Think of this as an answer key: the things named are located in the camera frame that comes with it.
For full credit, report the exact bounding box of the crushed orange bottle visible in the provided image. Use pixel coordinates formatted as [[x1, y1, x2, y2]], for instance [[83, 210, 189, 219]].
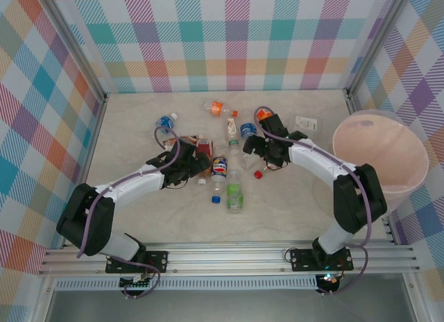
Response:
[[255, 106, 275, 121]]

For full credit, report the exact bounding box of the translucent pink plastic bin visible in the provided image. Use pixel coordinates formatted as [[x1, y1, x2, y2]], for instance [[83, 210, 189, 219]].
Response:
[[311, 108, 430, 229]]

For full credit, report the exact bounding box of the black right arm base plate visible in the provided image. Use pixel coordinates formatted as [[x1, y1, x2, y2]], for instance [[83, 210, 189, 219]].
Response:
[[289, 247, 355, 273]]

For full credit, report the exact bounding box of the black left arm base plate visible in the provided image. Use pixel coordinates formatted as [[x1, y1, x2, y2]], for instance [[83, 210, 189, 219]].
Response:
[[105, 251, 169, 274]]

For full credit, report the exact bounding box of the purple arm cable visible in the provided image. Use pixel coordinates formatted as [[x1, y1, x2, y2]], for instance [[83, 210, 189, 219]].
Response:
[[76, 126, 183, 300], [254, 105, 373, 297]]

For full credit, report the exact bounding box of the crushed blue label bottle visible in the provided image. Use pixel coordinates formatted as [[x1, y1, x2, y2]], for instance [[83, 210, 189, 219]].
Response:
[[154, 112, 179, 132]]

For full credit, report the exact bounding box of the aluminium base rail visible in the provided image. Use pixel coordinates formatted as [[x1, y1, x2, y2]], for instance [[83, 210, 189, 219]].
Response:
[[37, 241, 422, 278]]

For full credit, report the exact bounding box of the blue label bottle white cap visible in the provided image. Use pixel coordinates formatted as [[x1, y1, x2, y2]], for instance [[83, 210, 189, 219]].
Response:
[[239, 121, 259, 139]]

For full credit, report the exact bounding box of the white slotted cable duct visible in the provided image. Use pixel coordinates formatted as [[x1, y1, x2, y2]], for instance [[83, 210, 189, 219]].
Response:
[[55, 278, 318, 291]]

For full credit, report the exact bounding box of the black controller board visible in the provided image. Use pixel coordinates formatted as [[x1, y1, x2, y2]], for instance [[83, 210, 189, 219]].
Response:
[[317, 271, 343, 295], [119, 275, 153, 289]]

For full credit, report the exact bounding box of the aluminium frame post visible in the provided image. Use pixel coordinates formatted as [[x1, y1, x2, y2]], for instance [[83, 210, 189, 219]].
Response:
[[36, 0, 108, 104], [342, 0, 413, 97]]

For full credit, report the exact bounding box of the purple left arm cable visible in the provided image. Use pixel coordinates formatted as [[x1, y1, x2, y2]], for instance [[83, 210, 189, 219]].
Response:
[[76, 126, 183, 300]]

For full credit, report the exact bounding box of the clear bottle orange label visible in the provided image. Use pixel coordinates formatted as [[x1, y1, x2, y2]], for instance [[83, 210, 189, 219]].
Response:
[[202, 99, 239, 119]]

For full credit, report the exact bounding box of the clear plastic box white label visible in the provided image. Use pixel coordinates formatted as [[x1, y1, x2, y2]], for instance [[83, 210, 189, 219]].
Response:
[[293, 114, 324, 135]]

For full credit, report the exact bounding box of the blue yellow label bottle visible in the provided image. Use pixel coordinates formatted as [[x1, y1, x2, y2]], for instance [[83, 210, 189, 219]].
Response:
[[210, 151, 230, 194]]

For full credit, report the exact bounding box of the white label bottle green ring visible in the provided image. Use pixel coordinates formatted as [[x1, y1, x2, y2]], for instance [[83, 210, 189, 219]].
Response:
[[225, 116, 241, 155]]

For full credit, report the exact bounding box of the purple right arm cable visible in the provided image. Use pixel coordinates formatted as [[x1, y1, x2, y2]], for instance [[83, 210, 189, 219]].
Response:
[[254, 105, 373, 297]]

